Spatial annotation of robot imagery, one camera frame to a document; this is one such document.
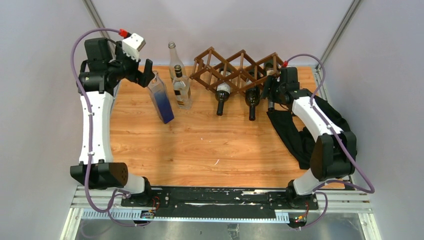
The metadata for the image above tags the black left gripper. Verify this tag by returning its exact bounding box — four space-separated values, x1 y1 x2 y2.
106 42 154 88

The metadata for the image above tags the blue square bottle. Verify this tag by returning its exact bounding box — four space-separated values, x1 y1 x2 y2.
147 71 175 124

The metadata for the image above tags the clear bottle with dark label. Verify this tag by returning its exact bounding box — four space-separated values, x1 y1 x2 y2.
168 41 187 80

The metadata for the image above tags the clear whisky bottle black label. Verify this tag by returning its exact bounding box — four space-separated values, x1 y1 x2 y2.
172 64 193 110

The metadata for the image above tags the dark wine bottle white label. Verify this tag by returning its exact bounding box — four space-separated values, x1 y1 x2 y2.
214 82 231 116

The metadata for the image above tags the dark wine bottle silver neck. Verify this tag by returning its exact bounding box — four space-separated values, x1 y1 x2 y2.
261 61 279 112

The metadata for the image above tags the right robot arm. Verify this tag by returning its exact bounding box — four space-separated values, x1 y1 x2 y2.
261 67 357 209

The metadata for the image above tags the brown wooden wine rack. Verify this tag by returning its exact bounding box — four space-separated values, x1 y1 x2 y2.
189 46 289 97

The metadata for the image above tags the black cloth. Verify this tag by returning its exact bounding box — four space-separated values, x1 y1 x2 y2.
267 96 355 174

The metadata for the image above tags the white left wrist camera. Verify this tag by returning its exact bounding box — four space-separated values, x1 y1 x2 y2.
122 33 146 62

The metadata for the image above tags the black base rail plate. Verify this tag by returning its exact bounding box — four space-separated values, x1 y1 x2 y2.
120 185 321 222

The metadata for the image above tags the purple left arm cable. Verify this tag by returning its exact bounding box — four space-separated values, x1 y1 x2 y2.
70 28 150 228

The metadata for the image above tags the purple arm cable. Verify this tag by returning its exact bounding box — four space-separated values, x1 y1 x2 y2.
70 28 150 228
281 53 376 229

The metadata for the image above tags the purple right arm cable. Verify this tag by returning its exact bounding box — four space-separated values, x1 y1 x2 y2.
281 53 376 229

